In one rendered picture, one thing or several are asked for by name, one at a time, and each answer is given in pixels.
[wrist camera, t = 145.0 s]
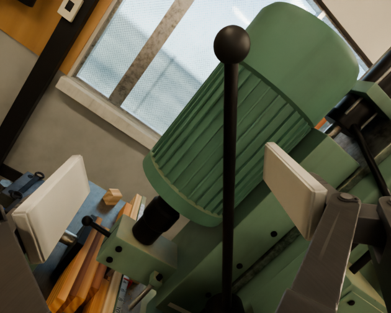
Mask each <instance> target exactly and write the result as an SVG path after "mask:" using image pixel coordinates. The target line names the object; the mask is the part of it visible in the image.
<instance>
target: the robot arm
mask: <svg viewBox="0 0 391 313"><path fill-rule="evenodd" d="M263 180H264V181H265V182H266V184H267V185H268V187H269V189H270V190H271V191H272V193H273V194H274V195H275V197H276V198H277V200H278V201H279V203H280V204H281V206H282V207H283V208H284V210H285V211H286V213H287V214H288V216H289V217H290V218H291V220H292V221H293V223H294V224H295V226H296V227H297V228H298V230H299V231H300V233H301V234H302V236H303V237H304V239H306V240H307V241H311V242H310V245H309V246H308V248H307V251H306V253H305V256H304V258H303V260H302V262H301V265H300V267H299V270H298V272H297V274H296V276H295V278H294V281H293V283H292V285H291V287H290V289H289V288H287V289H286V290H285V292H284V293H283V296H282V298H281V300H280V302H279V305H278V307H277V309H276V311H275V313H337V309H338V304H339V299H340V295H341V290H342V287H343V282H344V277H345V274H346V268H347V265H348V260H349V255H350V251H351V247H352V243H359V244H365V245H367V246H368V248H369V252H370V254H371V258H372V262H373V265H374V269H375V272H376V275H377V279H378V282H379V286H380V289H381V292H382V295H383V299H384V302H385V306H386V308H387V312H388V313H391V196H384V197H380V198H379V201H378V204H377V205H376V204H364V203H361V200H360V199H359V198H358V197H356V196H354V195H352V194H349V193H339V192H338V191H337V190H336V189H335V188H334V187H332V186H331V185H330V184H328V183H327V182H326V181H325V180H324V179H323V178H322V177H321V176H319V175H317V174H315V173H312V172H307V171H306V170H304V169H303V168H302V167H301V166H300V165H299V164H298V163H297V162H296V161H295V160H293V159H292V158H291V157H290V156H289V155H288V154H286V152H285V151H283V149H281V148H280V147H279V146H278V145H277V144H275V143H274V142H266V144H265V148H264V168H263ZM89 193H90V188H89V183H88V178H87V175H86V170H85V167H84V162H83V156H81V155H72V156H71V157H70V158H69V159H68V160H67V161H66V162H65V163H64V164H63V165H62V166H60V167H59V168H58V169H57V170H56V171H55V172H54V173H53V174H52V175H51V177H49V178H48V179H47V180H46V181H45V182H44V183H43V184H42V185H41V186H40V187H39V188H38V189H37V190H36V191H35V192H34V193H32V194H29V195H28V196H26V197H25V198H23V199H22V200H21V201H20V202H19V203H18V204H17V205H16V206H15V207H14V208H12V209H11V210H10V211H9V212H8V213H7V214H6V213H5V212H4V208H3V206H2V205H0V313H52V312H51V311H50V310H49V308H48V306H47V303H46V301H45V299H44V297H43V295H42V292H41V290H40V288H39V286H38V284H37V282H36V280H35V277H34V275H33V273H32V271H31V269H30V266H29V264H28V263H27V260H26V258H25V256H24V255H25V253H26V254H27V257H28V259H29V262H30V264H41V263H44V262H45V261H46V260H47V258H48V257H49V255H50V254H51V252H52V251H53V249H54V247H55V246H56V244H57V243H58V241H59V239H60V238H61V236H62V235H63V233H64V232H65V230H66V229H67V227H68V226H69V224H70V222H71V221H72V220H73V217H74V216H75V215H76V213H77V211H78V210H79V208H80V207H81V205H82V203H83V202H84V200H85V199H86V197H87V196H88V194H89Z"/></svg>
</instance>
